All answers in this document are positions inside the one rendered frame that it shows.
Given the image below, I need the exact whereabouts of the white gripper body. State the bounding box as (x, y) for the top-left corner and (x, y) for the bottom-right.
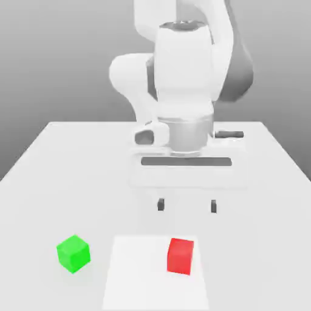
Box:
(128, 147), (249, 190)

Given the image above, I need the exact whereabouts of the small red cube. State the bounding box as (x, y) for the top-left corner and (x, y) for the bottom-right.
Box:
(166, 238), (194, 276)

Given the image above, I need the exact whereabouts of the small green cube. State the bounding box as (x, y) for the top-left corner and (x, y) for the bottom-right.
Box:
(56, 234), (91, 275)

